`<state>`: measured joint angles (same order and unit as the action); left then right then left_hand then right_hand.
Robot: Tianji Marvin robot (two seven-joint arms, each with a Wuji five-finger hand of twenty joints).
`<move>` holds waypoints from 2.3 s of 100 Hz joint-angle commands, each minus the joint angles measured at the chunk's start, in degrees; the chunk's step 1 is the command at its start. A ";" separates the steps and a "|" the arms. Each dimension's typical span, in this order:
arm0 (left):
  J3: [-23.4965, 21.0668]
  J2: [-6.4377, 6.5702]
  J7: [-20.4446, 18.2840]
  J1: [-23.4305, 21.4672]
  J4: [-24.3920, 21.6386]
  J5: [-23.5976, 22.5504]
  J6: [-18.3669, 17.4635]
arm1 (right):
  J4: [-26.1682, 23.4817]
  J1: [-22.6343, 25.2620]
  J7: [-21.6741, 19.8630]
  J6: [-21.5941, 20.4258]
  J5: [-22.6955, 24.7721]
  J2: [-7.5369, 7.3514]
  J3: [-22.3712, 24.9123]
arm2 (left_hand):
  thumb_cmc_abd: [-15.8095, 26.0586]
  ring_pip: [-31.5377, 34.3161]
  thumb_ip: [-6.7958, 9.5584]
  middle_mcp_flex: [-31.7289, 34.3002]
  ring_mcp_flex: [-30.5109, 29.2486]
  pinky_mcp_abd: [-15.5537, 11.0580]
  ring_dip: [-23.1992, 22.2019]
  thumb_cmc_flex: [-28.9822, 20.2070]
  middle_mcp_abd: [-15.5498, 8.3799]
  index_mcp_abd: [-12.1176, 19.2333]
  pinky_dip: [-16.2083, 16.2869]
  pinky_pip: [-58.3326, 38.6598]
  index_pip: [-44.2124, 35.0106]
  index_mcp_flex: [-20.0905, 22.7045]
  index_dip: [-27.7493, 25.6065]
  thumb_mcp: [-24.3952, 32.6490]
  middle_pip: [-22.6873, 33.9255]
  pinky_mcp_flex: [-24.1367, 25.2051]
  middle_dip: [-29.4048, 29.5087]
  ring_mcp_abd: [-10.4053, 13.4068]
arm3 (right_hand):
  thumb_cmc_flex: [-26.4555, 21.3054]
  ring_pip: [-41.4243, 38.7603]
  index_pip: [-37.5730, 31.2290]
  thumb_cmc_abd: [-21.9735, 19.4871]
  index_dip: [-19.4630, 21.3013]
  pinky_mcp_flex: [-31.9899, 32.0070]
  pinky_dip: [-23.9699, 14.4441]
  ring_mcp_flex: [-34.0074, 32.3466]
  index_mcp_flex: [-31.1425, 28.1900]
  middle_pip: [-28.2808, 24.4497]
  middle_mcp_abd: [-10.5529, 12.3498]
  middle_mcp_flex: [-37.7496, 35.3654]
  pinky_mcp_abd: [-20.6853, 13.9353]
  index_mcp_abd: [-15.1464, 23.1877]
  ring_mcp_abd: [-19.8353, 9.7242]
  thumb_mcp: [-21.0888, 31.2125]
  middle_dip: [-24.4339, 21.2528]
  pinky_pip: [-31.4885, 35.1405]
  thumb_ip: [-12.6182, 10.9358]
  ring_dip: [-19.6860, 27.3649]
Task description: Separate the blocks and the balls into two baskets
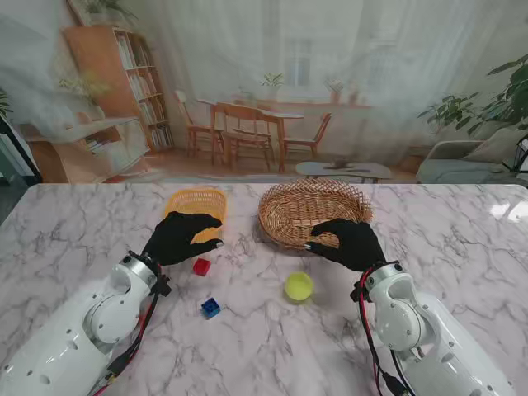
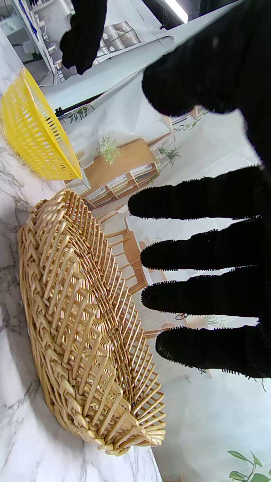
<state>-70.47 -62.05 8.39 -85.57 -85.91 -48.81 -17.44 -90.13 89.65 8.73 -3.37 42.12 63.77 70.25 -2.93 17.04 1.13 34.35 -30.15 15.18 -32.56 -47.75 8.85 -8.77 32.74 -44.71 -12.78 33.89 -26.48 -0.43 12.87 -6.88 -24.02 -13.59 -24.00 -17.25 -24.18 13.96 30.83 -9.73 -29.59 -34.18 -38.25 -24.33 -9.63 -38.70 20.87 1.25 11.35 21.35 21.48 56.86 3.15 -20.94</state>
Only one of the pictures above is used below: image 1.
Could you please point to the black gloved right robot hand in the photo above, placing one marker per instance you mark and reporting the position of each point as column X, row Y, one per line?
column 356, row 247

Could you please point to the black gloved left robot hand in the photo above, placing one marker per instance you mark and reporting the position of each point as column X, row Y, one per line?
column 173, row 241

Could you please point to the red toy building block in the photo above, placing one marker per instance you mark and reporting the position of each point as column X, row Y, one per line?
column 202, row 267

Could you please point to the blue toy building block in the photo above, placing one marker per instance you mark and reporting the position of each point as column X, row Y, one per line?
column 211, row 307

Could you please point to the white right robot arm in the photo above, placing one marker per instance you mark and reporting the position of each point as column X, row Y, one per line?
column 433, row 330

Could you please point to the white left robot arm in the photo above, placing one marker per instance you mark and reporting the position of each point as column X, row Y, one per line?
column 62, row 342

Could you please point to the yellow plastic mesh basket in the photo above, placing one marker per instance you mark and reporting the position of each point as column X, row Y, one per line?
column 194, row 200

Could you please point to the yellow-green tennis ball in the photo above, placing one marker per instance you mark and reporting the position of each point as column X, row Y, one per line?
column 299, row 286

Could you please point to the oval woven wicker basket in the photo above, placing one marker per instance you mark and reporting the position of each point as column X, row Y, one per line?
column 297, row 206

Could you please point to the black backdrop stand pole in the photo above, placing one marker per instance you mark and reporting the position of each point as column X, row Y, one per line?
column 20, row 148

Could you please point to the black tripod stand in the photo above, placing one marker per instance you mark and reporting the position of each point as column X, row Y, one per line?
column 520, row 158

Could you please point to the printed room scene backdrop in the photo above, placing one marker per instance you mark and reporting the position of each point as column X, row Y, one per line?
column 264, row 62

